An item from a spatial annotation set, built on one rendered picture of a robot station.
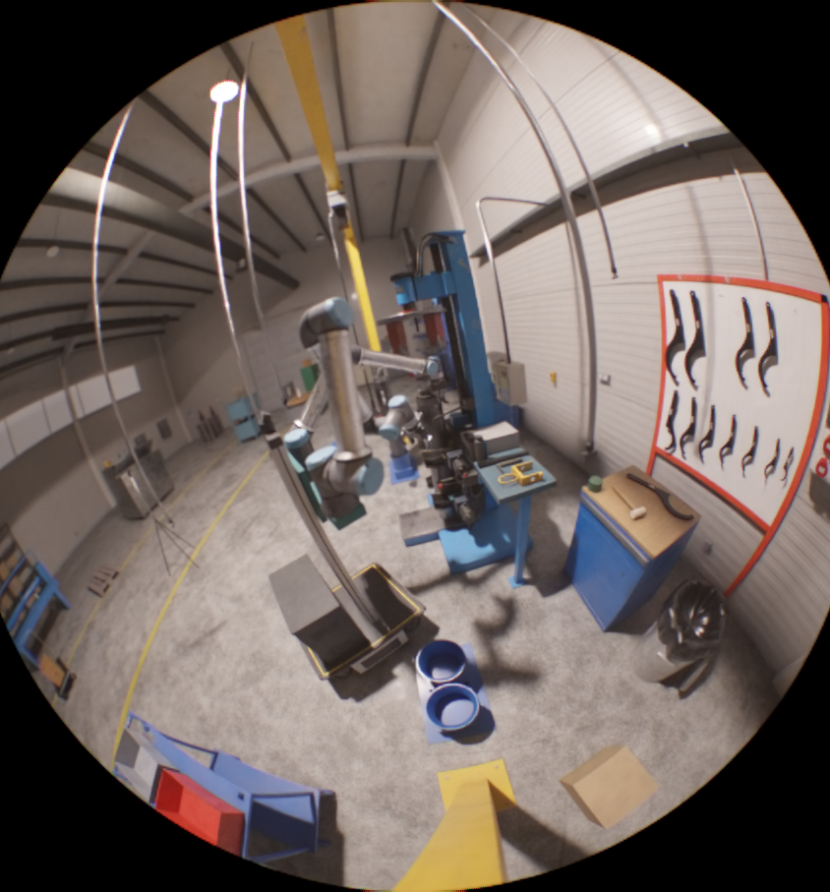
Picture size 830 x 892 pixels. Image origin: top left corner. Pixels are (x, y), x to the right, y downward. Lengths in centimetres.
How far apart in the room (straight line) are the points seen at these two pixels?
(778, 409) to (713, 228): 124
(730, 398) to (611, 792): 248
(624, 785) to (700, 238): 328
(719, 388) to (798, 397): 70
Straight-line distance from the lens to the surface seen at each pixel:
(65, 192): 491
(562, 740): 211
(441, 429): 228
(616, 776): 194
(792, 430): 229
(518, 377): 262
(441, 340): 204
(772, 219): 240
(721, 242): 244
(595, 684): 220
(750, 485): 246
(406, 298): 213
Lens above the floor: 204
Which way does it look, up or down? 25 degrees down
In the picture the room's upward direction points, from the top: 13 degrees counter-clockwise
